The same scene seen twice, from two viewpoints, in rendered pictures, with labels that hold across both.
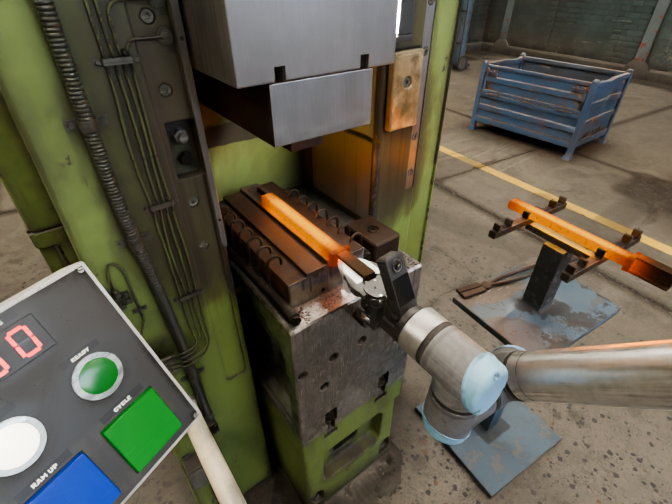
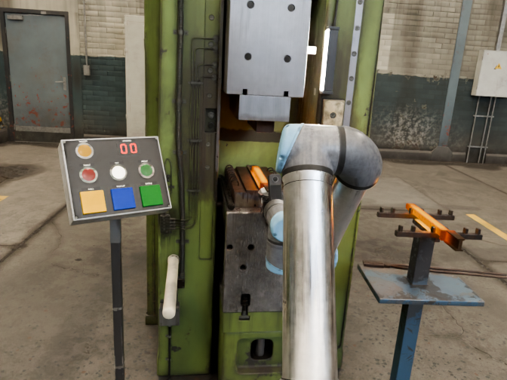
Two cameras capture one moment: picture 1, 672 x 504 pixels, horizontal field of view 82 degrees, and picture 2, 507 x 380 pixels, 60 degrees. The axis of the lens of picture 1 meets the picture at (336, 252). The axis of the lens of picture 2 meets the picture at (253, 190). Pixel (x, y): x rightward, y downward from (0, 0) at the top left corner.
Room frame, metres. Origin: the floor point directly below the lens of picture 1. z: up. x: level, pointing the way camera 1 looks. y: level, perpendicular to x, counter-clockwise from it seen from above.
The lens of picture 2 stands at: (-0.88, -0.78, 1.47)
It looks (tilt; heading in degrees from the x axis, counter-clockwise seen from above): 16 degrees down; 28
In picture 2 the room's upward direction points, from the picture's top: 3 degrees clockwise
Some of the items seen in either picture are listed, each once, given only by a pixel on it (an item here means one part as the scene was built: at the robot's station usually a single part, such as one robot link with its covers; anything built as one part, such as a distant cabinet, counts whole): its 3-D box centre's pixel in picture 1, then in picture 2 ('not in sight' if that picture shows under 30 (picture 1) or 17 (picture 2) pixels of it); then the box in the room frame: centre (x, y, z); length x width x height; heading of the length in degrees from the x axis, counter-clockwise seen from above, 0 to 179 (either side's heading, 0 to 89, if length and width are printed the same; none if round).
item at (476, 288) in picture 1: (533, 269); (434, 269); (1.01, -0.66, 0.69); 0.60 x 0.04 x 0.01; 114
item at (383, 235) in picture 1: (371, 239); not in sight; (0.81, -0.09, 0.95); 0.12 x 0.08 x 0.06; 37
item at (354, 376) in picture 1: (301, 299); (259, 237); (0.86, 0.10, 0.69); 0.56 x 0.38 x 0.45; 37
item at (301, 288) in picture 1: (279, 233); (252, 184); (0.82, 0.14, 0.96); 0.42 x 0.20 x 0.09; 37
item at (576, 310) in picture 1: (535, 304); (416, 283); (0.86, -0.61, 0.67); 0.40 x 0.30 x 0.02; 121
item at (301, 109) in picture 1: (264, 82); (256, 103); (0.82, 0.14, 1.32); 0.42 x 0.20 x 0.10; 37
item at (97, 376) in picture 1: (98, 375); (146, 170); (0.30, 0.30, 1.09); 0.05 x 0.03 x 0.04; 127
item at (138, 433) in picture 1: (143, 427); (151, 195); (0.28, 0.26, 1.01); 0.07 x 0.05 x 0.07; 152
